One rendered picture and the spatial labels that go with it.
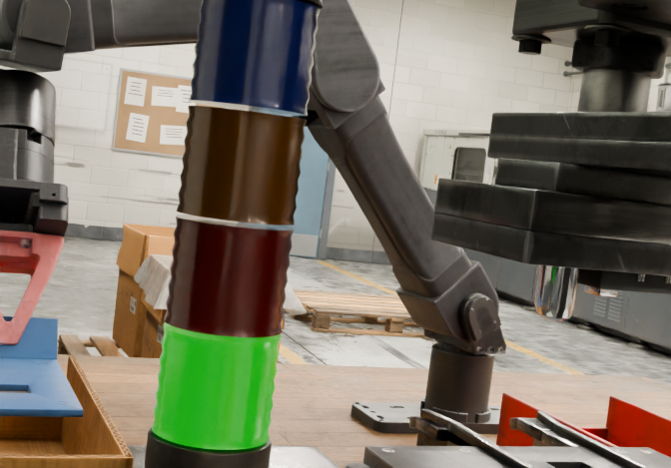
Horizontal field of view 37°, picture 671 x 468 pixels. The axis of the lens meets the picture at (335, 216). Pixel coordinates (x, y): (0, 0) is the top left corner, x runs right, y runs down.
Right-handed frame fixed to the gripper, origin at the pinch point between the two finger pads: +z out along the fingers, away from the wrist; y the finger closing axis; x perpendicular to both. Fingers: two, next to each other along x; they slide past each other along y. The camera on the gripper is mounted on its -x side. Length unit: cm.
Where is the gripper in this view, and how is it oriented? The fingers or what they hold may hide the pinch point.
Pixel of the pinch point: (6, 334)
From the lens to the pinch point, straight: 71.6
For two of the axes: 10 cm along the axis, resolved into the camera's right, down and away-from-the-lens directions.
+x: 9.2, 0.8, 3.7
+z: 1.0, 9.0, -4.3
